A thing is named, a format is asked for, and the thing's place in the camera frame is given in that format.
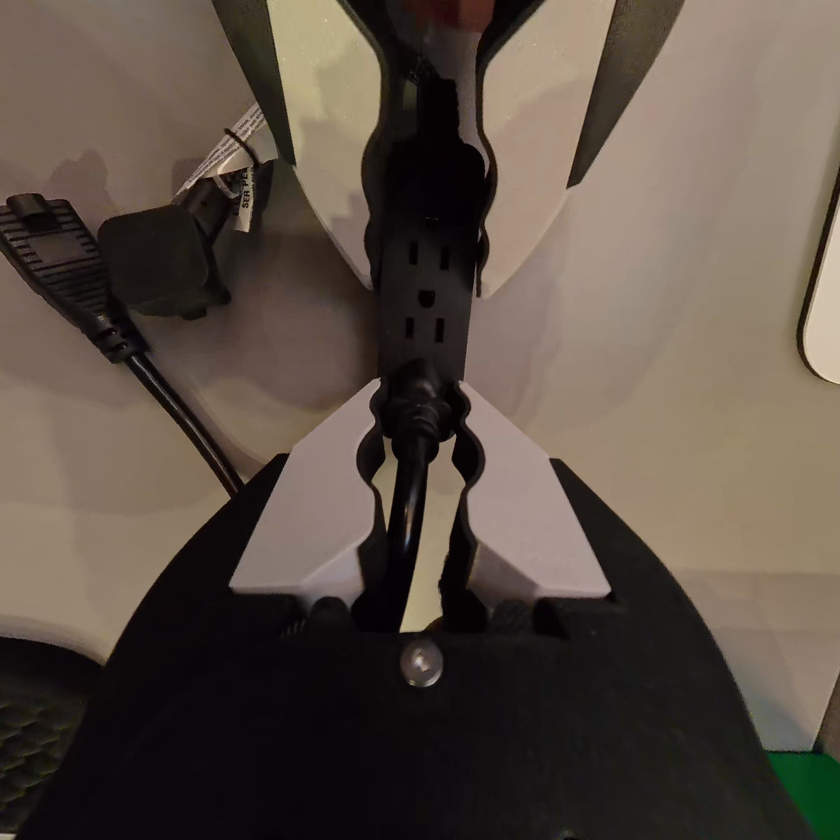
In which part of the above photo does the black mesh office chair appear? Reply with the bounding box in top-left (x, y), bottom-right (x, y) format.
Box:
top-left (0, 633), bottom-right (101, 836)

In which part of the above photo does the black cable ribbed plug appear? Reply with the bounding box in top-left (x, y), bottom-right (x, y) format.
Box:
top-left (0, 192), bottom-right (242, 496)

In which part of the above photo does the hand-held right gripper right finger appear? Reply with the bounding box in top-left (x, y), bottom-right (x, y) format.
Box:
top-left (453, 382), bottom-right (613, 601)

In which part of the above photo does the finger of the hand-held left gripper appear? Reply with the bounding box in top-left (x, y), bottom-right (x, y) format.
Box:
top-left (264, 0), bottom-right (388, 291)
top-left (472, 0), bottom-right (619, 301)

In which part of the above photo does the black power strip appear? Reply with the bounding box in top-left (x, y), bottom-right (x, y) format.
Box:
top-left (367, 62), bottom-right (492, 395)

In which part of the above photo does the black braided cord plug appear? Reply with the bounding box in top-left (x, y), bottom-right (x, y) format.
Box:
top-left (98, 101), bottom-right (278, 320)

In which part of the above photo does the white flat stand base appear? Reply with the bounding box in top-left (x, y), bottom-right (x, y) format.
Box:
top-left (796, 176), bottom-right (840, 386)

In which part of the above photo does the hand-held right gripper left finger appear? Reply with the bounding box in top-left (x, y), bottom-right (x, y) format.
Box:
top-left (227, 377), bottom-right (389, 601)

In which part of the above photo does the green storage bin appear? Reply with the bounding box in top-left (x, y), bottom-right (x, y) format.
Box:
top-left (763, 750), bottom-right (840, 840)

